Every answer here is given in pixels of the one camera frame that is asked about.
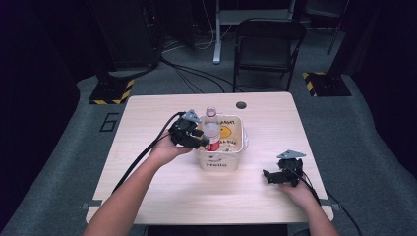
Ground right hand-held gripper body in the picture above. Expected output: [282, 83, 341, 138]
[275, 149, 307, 189]

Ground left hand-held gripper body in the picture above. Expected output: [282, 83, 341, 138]
[168, 109, 207, 149]

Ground clear plastic water bottle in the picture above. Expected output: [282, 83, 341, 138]
[202, 106, 222, 152]

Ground white trash bin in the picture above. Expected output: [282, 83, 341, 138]
[195, 113, 246, 172]

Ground smiley plastic bag liner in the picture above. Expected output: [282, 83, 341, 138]
[196, 111, 250, 155]

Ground person's left hand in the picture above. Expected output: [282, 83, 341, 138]
[149, 129, 194, 167]

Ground person's right hand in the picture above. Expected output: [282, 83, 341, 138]
[277, 181, 318, 208]

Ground black stand with striped base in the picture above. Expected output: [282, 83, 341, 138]
[302, 0, 353, 98]
[88, 0, 162, 106]

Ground black folding chair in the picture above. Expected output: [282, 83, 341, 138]
[232, 18, 308, 93]

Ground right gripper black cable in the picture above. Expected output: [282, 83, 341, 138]
[284, 163, 364, 236]

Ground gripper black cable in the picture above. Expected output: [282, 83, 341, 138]
[284, 163, 364, 236]
[111, 111, 187, 195]

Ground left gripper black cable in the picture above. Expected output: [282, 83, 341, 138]
[111, 111, 187, 195]

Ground grey table bracket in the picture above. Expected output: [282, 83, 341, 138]
[80, 200, 103, 211]
[317, 198, 342, 211]

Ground black floor cables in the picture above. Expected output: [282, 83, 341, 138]
[159, 56, 244, 94]

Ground white floor cables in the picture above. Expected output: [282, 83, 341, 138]
[162, 0, 234, 52]

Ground white desk frame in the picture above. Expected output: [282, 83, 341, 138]
[212, 0, 297, 65]

